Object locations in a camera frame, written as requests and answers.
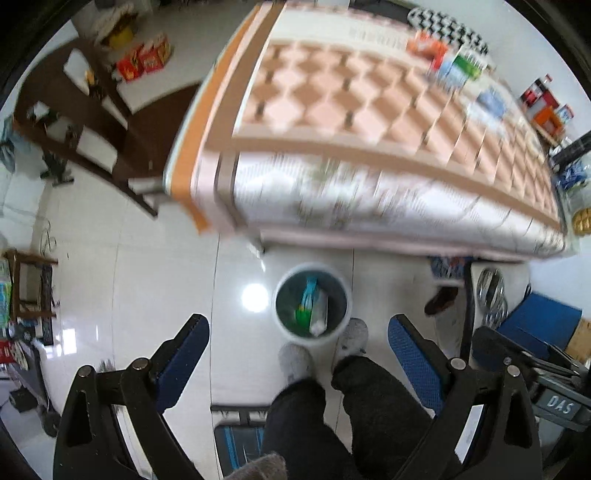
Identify dark wooden shelf rack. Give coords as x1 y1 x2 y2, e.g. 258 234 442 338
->
13 38 201 218

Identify green white carton box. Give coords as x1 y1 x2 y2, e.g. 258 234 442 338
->
436 52 488 89

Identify white round trash bin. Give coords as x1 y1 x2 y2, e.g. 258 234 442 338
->
271 263 352 347

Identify blue cardboard box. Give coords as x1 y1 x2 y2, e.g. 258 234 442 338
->
497 292 582 359

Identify small wooden stool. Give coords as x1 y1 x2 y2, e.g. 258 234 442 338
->
3 249 58 322

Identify checkered pink tablecloth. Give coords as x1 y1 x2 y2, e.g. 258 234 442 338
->
163 2 568 261

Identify grey left slipper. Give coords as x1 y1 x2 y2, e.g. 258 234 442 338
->
279 343 315 385

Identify grey right slipper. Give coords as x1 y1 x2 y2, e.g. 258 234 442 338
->
334 318 369 367

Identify red snack box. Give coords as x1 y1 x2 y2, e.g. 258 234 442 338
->
116 33 172 82

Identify teal plastic wrapper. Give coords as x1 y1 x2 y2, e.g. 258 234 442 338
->
295 277 329 337

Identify black white checkered cloth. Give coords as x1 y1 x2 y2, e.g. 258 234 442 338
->
407 7 489 55

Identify blue plastic bag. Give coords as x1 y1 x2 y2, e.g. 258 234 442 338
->
476 88 507 120

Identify grey slipper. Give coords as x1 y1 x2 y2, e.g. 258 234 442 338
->
334 318 369 367
279 343 315 385

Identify black red sandal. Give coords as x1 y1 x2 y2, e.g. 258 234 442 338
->
424 286 459 317

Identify black right trouser leg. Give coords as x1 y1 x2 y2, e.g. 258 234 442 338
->
332 356 432 479

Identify orange snack wrapper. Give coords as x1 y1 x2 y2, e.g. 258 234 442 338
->
406 31 449 61

